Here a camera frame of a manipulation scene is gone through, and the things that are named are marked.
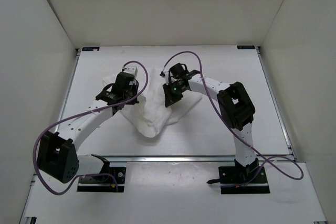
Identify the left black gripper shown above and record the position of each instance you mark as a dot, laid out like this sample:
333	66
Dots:
136	86

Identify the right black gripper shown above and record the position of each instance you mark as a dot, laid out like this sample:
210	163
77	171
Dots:
170	98

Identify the white pleated skirt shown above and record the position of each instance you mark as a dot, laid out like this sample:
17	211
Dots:
150	115

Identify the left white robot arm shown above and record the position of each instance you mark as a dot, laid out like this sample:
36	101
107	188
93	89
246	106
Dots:
57	155

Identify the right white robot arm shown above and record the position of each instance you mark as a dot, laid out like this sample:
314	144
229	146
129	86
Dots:
236	108

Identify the left blue corner label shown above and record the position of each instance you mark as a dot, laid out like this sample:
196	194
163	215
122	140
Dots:
90	48

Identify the blue corner label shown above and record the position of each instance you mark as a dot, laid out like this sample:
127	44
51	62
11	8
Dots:
245	47
90	48

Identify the right blue corner label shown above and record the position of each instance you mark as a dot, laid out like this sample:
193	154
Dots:
245	47

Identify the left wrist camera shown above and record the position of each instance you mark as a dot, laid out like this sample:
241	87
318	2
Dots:
133	70

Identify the aluminium front rail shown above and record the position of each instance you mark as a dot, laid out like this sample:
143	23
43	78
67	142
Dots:
170	158

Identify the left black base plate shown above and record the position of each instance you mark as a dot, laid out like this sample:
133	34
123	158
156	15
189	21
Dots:
111	180

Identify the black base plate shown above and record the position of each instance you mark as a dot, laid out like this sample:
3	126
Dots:
111	180
239	179

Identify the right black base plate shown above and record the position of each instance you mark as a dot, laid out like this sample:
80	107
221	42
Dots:
239	179

